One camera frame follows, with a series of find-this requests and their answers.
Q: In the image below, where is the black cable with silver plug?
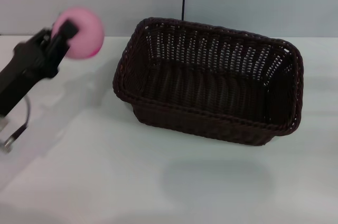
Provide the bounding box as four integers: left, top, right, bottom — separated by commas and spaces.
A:
0, 96, 32, 154

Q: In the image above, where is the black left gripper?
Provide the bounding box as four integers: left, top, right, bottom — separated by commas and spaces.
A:
0, 20, 79, 118

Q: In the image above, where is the dark brown woven basket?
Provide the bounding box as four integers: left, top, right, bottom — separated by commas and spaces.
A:
112, 16, 304, 147

